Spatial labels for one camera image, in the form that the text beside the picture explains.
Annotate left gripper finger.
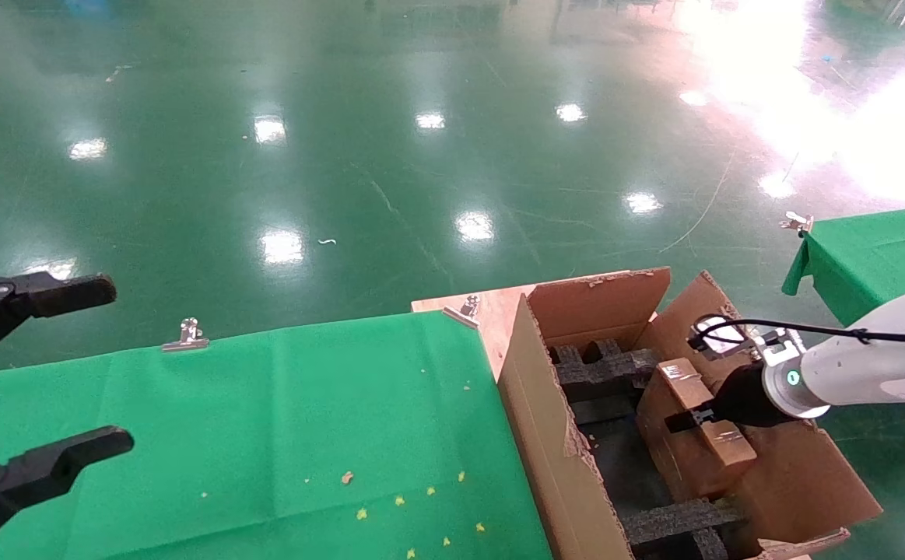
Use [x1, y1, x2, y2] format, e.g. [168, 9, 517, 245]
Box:
[0, 425, 135, 555]
[0, 271, 118, 376]

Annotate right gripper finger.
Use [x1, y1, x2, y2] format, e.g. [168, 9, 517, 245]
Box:
[664, 406, 721, 435]

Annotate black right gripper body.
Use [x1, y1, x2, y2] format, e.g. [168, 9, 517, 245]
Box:
[709, 360, 791, 430]

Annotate small brown cardboard box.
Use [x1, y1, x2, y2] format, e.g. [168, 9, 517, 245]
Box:
[637, 358, 758, 500]

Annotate large open cardboard carton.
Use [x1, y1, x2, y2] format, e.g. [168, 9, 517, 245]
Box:
[496, 267, 882, 560]

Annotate dark grey foam sheet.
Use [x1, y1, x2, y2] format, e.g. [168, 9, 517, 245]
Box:
[573, 397, 675, 514]

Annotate green table cloth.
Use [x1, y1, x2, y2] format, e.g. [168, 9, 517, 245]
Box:
[781, 204, 905, 477]
[0, 310, 554, 560]

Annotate light plywood board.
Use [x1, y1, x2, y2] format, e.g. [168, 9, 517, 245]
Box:
[410, 284, 535, 382]

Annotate silver camera mount bracket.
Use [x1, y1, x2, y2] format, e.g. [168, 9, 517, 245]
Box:
[748, 327, 807, 368]

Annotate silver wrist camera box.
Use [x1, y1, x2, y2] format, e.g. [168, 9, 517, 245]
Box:
[688, 315, 752, 360]

